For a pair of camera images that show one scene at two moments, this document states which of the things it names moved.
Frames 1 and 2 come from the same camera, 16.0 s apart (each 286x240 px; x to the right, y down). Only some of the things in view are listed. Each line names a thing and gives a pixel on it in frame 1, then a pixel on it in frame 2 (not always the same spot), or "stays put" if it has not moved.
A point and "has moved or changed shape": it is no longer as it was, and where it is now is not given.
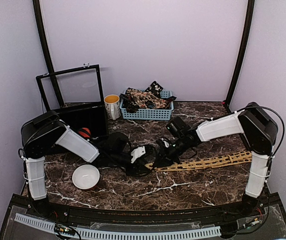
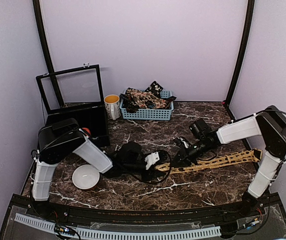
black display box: (76, 96) stays put
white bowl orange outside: (85, 176) stays put
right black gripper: (164, 156) to (186, 160)
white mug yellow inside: (111, 104) stays put
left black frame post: (46, 44) stays put
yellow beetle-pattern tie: (240, 156) has moved or changed shape
